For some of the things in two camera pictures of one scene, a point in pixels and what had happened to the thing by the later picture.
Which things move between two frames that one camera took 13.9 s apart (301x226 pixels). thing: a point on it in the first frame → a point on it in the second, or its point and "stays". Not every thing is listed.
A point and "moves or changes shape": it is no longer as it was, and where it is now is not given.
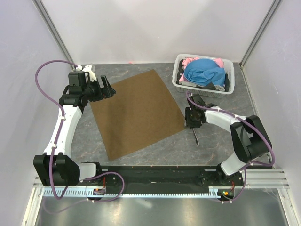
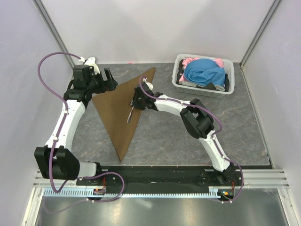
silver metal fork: [196, 138] → [129, 117]
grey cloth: [220, 87] stays
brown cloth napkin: [140, 112] moves or changes shape
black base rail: [155, 177] stays
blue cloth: [203, 71] stays
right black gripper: [194, 125] → [136, 105]
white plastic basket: [198, 92] stays
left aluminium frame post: [54, 32] stays
